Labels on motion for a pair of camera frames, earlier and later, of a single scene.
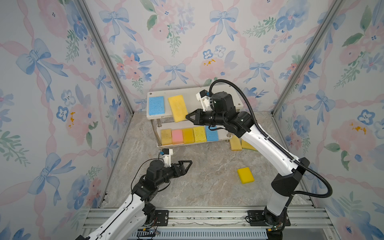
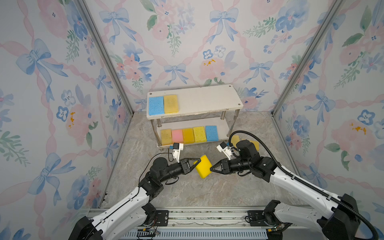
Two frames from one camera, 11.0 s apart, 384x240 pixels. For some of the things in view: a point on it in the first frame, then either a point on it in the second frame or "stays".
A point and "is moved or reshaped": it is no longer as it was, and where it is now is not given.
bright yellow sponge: x=245 y=175 to x=203 y=167
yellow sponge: x=166 y=136 stays
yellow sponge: x=188 y=135 stays
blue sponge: x=212 y=135 stays
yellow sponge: x=199 y=134 stays
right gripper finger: x=197 y=113 to x=225 y=165
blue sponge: x=156 y=105 stays
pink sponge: x=177 y=136 stays
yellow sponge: x=235 y=144 stays
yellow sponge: x=178 y=108 is moved or reshaped
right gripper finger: x=196 y=122 to x=225 y=170
